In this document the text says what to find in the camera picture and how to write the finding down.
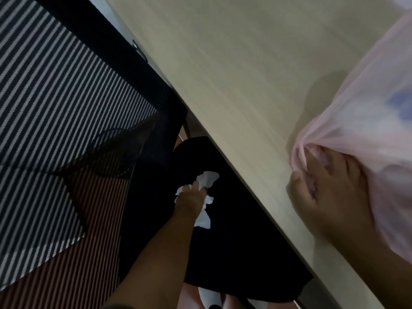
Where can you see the person's left hand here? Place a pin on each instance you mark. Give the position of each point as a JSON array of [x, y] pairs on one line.
[[190, 202]]

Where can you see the person's right hand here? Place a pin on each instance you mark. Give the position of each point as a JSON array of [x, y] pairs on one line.
[[338, 202]]

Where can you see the white tissue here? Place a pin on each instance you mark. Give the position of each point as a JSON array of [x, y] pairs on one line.
[[207, 180]]

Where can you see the pink plastic bag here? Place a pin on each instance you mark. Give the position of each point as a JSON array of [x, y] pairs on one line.
[[370, 119]]

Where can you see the person's left forearm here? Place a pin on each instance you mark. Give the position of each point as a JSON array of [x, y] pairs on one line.
[[154, 267]]

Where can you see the black swivel office chair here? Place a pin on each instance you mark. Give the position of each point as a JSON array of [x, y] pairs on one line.
[[241, 238]]

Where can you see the light wooden table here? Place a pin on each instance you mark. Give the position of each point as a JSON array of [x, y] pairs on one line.
[[241, 77]]

